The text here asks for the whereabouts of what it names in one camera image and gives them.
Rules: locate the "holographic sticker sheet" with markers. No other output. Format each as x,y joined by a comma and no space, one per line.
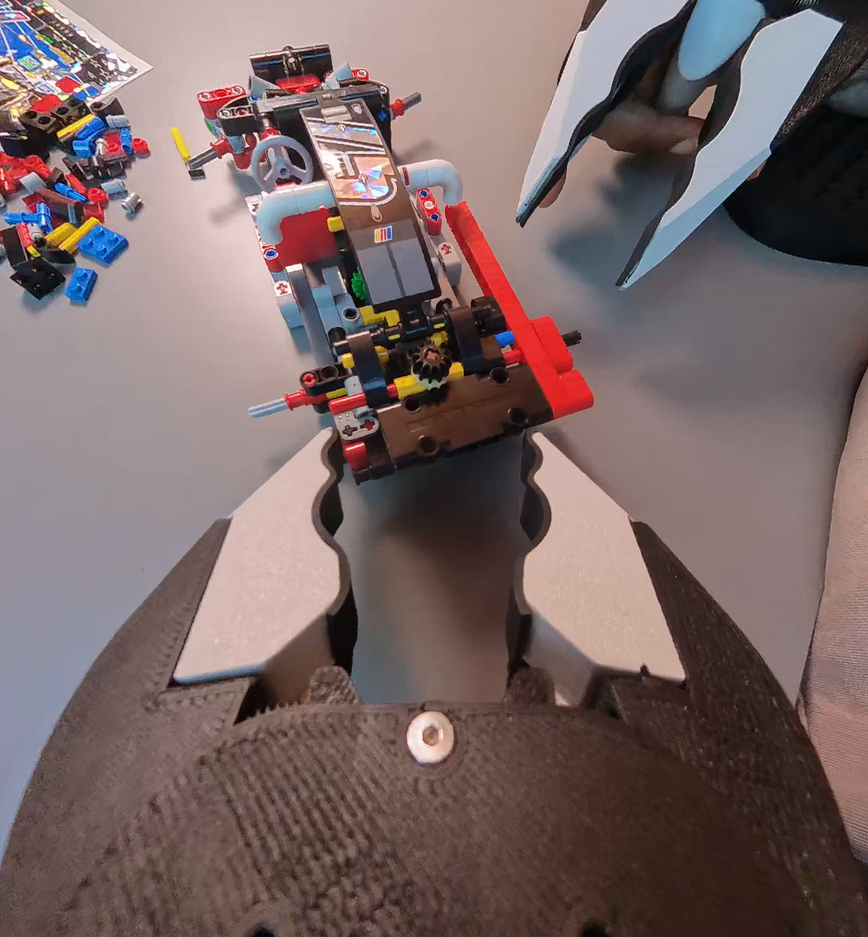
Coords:
31,44

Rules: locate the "yellow lego axle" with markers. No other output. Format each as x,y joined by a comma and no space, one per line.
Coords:
179,145

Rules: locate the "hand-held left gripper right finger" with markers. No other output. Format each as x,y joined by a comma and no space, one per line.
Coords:
595,585

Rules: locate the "pile of mixed lego pieces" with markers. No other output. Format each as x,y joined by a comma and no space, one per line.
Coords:
46,197

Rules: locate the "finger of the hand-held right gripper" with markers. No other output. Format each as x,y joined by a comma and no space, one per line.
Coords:
763,110
588,88

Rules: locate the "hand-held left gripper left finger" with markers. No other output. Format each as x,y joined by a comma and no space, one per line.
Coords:
258,585

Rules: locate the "black chair armrest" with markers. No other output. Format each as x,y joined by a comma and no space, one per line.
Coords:
829,190

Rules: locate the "lego car chassis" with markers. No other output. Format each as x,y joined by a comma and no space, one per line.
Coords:
405,293

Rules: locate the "person's right hand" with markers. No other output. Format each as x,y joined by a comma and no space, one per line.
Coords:
646,128

